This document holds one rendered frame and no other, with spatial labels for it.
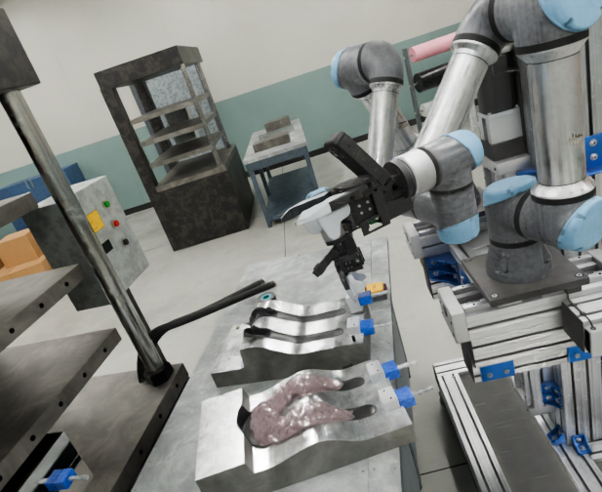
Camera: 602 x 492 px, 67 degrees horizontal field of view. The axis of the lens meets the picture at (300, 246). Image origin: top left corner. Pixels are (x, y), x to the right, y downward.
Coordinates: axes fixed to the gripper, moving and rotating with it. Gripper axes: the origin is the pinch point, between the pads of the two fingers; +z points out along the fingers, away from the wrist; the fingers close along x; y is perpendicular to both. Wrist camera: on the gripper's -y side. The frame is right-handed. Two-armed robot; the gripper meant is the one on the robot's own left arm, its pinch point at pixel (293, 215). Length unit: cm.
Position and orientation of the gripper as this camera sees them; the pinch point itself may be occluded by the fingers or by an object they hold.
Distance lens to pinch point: 70.4
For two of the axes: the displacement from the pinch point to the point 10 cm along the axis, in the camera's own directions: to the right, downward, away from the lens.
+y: 3.5, 9.0, 2.6
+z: -8.7, 4.2, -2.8
